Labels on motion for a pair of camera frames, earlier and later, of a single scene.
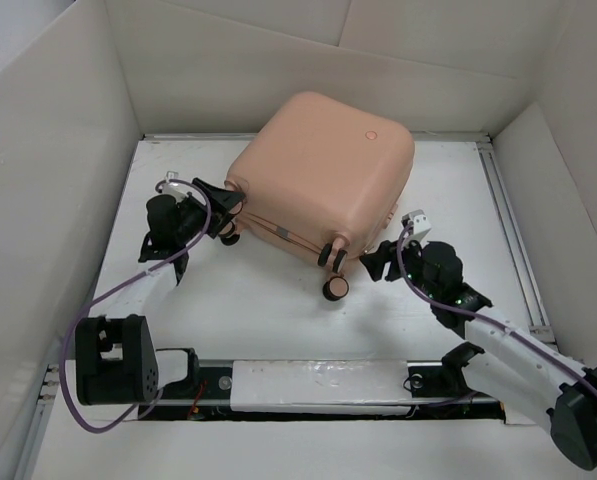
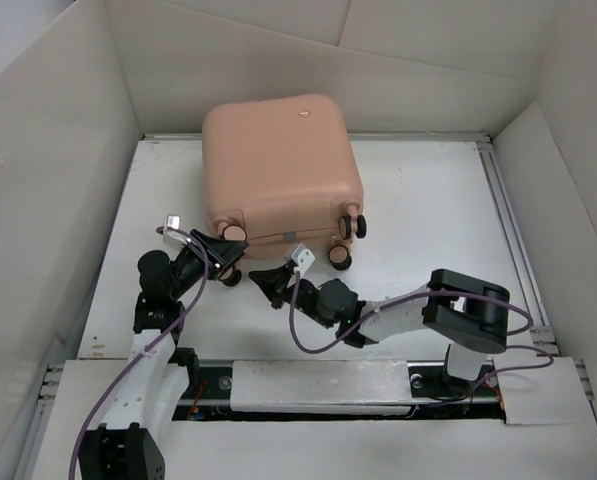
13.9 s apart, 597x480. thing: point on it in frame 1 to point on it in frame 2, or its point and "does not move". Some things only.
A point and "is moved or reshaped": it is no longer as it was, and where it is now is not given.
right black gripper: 375,261 to 275,283
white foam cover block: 336,387 does not move
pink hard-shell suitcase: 322,175 is moved or reshaped
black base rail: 201,390 does not move
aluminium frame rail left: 41,415 does not move
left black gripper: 220,202 to 221,253
